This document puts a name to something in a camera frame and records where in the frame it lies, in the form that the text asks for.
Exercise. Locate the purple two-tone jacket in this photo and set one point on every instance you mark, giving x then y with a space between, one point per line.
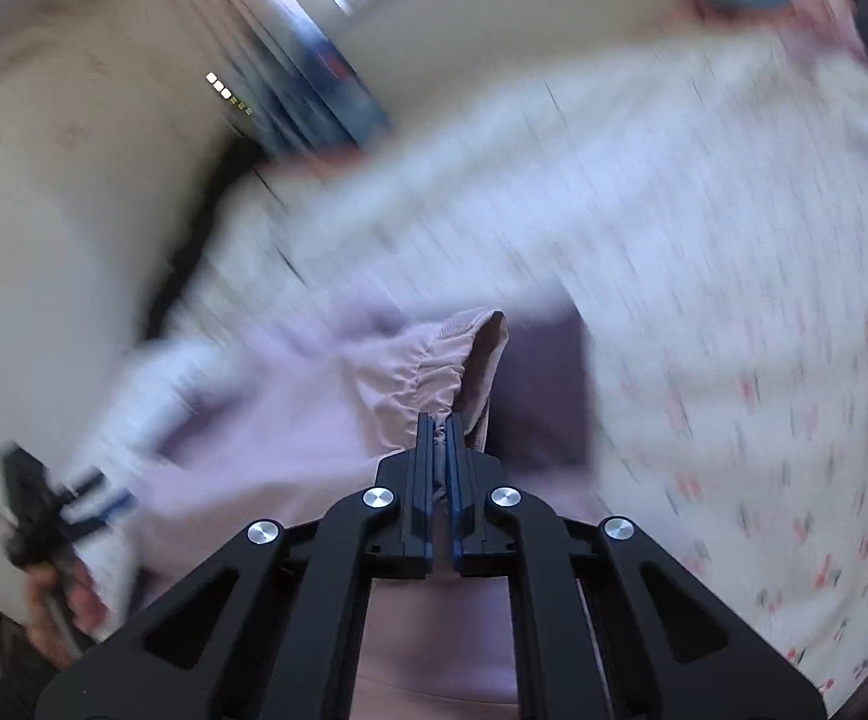
291 427

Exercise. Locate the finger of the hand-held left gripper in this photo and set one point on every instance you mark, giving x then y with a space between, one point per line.
107 514
89 481

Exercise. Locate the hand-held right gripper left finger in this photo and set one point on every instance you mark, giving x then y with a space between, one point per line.
425 465

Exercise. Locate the black cloth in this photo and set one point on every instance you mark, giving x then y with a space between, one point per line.
194 240

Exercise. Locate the pink bedding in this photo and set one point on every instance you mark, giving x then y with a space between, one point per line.
325 156

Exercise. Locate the lit wall socket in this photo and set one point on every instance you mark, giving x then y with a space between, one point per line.
228 94

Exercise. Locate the person's left hand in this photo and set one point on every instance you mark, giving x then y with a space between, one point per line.
85 604

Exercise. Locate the white striped duvet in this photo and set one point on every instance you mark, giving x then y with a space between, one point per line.
516 187

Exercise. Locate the pink cloth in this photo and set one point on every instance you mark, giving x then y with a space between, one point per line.
827 15

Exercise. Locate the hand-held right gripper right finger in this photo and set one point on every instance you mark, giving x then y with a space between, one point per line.
460 480

